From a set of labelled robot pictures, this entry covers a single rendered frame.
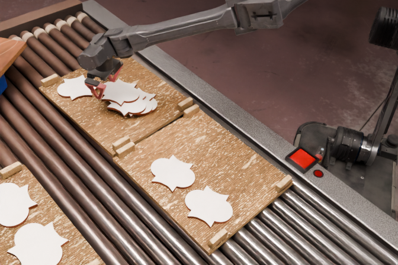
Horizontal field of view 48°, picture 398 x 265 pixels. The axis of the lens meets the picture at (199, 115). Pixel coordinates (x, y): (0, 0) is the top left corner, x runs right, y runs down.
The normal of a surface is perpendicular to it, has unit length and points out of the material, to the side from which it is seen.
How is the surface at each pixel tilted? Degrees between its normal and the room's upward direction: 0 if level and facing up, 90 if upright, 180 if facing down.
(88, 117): 0
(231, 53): 0
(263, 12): 95
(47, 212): 0
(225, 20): 85
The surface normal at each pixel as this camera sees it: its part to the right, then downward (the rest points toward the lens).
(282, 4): 0.55, 0.33
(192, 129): 0.07, -0.72
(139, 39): -0.13, 0.61
